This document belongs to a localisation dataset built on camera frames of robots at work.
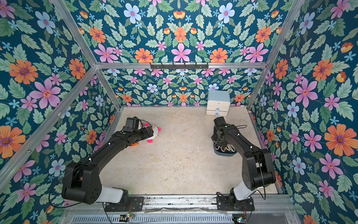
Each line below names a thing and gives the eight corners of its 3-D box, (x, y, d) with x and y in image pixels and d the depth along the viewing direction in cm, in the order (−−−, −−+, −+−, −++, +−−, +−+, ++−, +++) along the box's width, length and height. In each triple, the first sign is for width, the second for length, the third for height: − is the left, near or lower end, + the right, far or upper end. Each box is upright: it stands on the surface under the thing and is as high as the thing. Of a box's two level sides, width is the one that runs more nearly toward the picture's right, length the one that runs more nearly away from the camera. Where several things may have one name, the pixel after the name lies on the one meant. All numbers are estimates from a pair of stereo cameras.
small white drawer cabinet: (207, 117, 115) (209, 104, 104) (205, 103, 126) (207, 90, 114) (228, 117, 115) (233, 104, 104) (225, 103, 126) (229, 90, 114)
